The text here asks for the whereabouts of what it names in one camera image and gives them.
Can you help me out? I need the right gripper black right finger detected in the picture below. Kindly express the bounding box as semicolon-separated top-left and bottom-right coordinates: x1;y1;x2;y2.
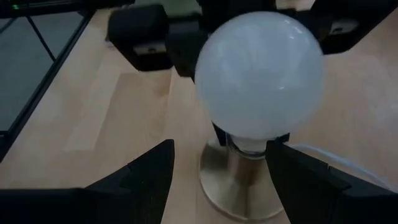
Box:
265;136;398;224

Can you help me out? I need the brass lamp socket base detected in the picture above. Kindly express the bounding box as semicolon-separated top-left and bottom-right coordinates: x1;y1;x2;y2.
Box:
198;133;285;222

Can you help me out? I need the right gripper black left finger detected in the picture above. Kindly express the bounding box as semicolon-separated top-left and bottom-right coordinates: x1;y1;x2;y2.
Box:
0;139;175;224

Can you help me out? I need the white light bulb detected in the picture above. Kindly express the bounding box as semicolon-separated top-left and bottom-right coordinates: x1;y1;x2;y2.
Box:
194;11;325;153

